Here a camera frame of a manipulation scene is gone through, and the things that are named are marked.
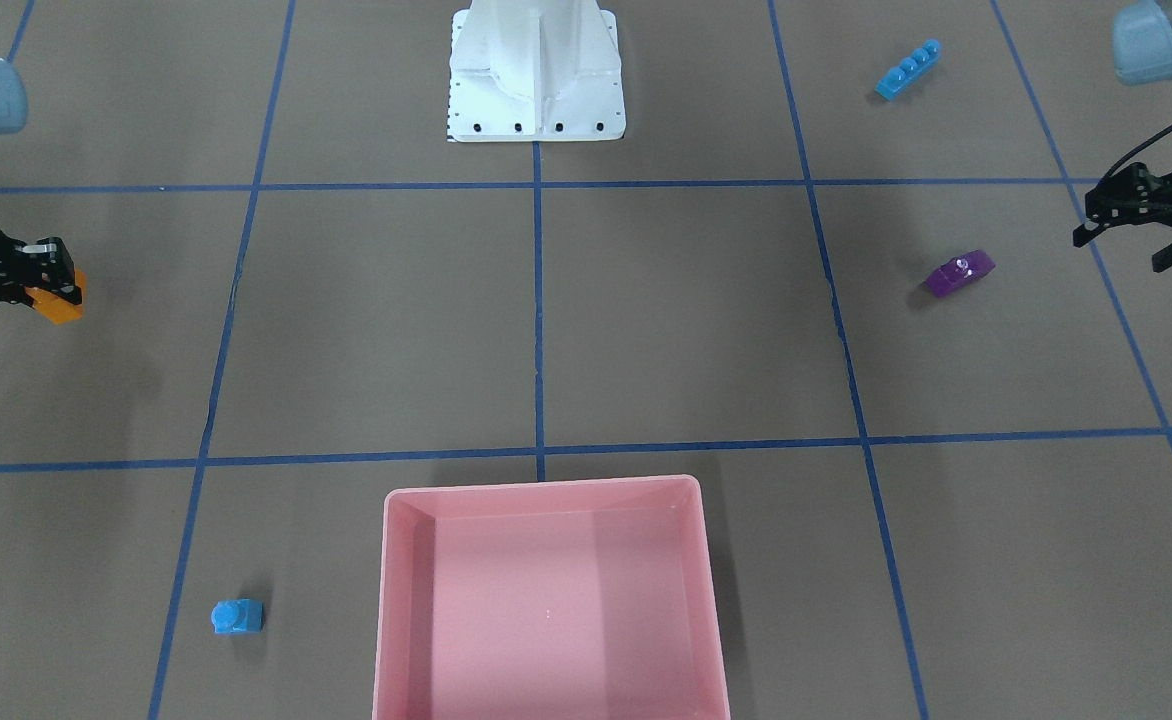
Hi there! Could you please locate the purple block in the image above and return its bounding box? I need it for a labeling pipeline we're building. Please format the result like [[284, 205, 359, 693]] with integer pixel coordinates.
[[924, 250, 997, 299]]

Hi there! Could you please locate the orange block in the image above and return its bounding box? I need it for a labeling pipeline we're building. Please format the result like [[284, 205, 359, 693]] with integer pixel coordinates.
[[23, 269, 87, 325]]

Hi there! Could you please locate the small blue block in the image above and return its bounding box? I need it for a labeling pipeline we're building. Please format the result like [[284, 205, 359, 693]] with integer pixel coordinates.
[[210, 598, 263, 636]]

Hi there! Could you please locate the long blue studded block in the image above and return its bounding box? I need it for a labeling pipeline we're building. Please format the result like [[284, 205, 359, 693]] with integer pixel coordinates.
[[874, 38, 943, 102]]

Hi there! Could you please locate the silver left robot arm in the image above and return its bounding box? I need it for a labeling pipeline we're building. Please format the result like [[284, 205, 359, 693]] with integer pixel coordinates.
[[1072, 1, 1172, 273]]

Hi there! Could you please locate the pink plastic box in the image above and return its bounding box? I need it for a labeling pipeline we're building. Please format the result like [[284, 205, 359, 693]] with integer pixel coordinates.
[[372, 475, 731, 719]]

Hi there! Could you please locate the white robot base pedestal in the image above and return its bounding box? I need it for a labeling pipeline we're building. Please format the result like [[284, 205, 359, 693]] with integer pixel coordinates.
[[447, 1, 627, 143]]

